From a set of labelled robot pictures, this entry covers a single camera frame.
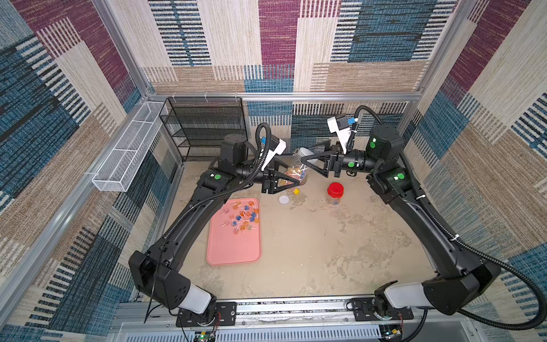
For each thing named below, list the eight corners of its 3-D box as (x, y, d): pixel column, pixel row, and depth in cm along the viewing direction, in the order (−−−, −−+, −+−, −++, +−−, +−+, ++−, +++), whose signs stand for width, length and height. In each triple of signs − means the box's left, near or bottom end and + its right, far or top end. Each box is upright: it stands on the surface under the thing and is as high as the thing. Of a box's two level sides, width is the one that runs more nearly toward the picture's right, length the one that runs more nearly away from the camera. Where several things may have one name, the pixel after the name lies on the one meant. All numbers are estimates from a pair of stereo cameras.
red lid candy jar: (326, 204, 103) (330, 194, 96) (324, 193, 107) (328, 182, 100) (340, 204, 103) (344, 194, 96) (337, 193, 107) (341, 182, 100)
